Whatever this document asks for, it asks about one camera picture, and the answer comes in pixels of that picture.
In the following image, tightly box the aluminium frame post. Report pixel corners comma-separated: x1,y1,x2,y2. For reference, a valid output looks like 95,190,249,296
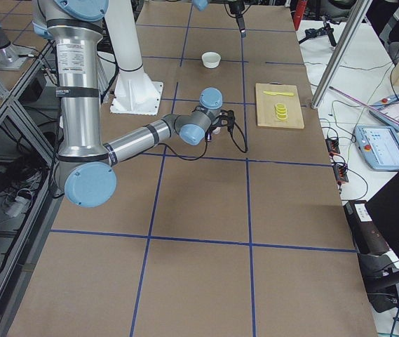
311,0,372,109

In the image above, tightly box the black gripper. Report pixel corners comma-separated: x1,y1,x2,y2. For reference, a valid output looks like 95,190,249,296
205,110,236,141
226,0,246,37

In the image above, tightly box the yellow plastic knife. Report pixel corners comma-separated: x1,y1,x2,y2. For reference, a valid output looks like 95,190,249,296
262,91,295,97

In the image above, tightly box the white bowl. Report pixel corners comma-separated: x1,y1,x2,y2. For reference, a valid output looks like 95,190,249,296
201,51,222,69

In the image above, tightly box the grabber stick with green handle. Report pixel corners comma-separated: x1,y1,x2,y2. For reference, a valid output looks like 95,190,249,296
329,86,399,141

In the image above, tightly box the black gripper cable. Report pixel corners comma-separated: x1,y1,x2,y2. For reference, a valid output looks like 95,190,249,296
163,122,249,161

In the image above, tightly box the clear plastic egg box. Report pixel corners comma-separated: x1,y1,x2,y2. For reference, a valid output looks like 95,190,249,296
212,127,221,135

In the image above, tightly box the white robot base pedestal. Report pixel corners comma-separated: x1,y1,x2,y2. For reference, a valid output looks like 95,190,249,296
104,0,163,116

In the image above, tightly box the wooden cutting board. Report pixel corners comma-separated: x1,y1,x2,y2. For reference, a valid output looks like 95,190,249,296
255,83,304,129

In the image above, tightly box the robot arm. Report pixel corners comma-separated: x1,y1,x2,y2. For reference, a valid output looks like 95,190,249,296
33,1,224,208
191,0,247,38

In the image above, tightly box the red cylinder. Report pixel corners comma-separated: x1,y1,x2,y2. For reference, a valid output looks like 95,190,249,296
292,0,308,31

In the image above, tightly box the teach pendant tablet near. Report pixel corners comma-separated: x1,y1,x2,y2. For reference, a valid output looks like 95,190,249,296
354,125,399,171

